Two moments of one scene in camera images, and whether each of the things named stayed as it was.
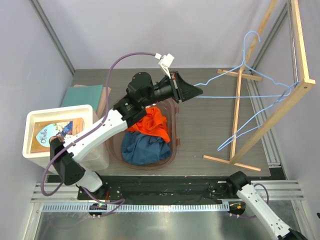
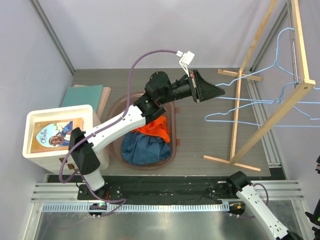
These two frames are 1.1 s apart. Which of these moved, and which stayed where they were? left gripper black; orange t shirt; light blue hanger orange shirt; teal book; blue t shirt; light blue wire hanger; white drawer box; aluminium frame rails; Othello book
Moved: left gripper black; light blue hanger orange shirt; light blue wire hanger
Stayed: Othello book; white drawer box; orange t shirt; aluminium frame rails; teal book; blue t shirt
